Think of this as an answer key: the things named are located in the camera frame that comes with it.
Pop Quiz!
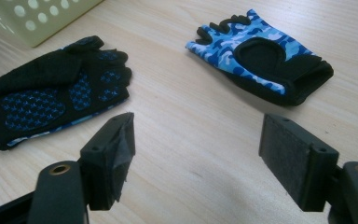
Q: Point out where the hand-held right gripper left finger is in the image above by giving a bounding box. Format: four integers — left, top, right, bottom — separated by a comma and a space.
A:
79, 112, 136, 212

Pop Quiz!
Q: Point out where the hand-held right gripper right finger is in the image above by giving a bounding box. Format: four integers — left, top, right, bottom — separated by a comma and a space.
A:
258, 113, 340, 213

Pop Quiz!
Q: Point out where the blue camouflage fingerless glove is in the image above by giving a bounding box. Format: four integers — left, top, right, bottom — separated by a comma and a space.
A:
0, 35, 133, 151
185, 8, 335, 107

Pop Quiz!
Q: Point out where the pale yellow perforated plastic basket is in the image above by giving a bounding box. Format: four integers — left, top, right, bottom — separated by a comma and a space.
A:
0, 0, 104, 49

